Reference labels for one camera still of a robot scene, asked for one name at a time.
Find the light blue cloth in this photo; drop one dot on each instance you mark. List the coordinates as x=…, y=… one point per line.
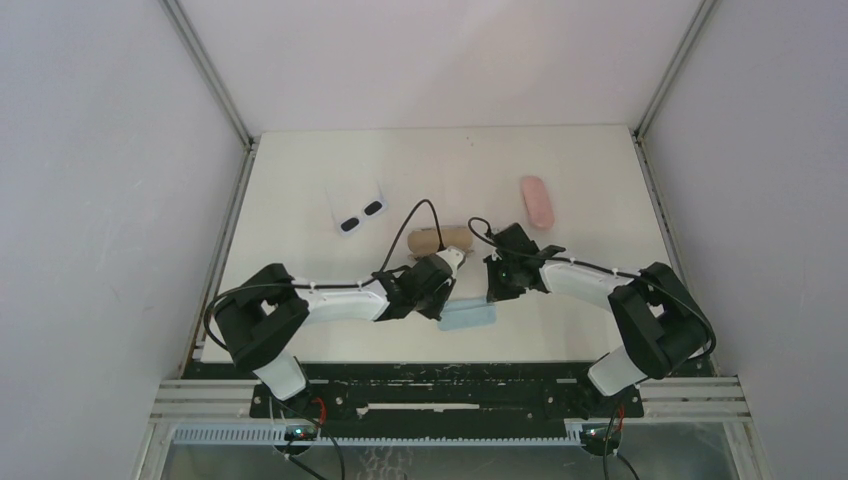
x=467, y=313

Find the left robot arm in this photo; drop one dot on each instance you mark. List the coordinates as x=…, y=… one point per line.
x=257, y=320

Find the aluminium frame rail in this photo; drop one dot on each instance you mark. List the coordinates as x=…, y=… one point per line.
x=239, y=412

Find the pink glasses case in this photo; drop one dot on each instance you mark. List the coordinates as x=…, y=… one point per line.
x=539, y=209

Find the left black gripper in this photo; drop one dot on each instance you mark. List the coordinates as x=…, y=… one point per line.
x=436, y=291

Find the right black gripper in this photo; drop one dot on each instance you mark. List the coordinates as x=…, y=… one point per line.
x=499, y=277

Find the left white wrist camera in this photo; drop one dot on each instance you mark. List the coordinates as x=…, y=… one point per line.
x=453, y=256

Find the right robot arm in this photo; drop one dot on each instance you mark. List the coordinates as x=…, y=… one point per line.
x=660, y=324

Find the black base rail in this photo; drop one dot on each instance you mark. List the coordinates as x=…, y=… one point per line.
x=451, y=401

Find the white sunglasses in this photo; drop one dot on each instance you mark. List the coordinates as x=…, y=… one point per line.
x=354, y=202

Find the patterned glasses case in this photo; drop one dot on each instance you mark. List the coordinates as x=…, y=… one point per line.
x=423, y=242

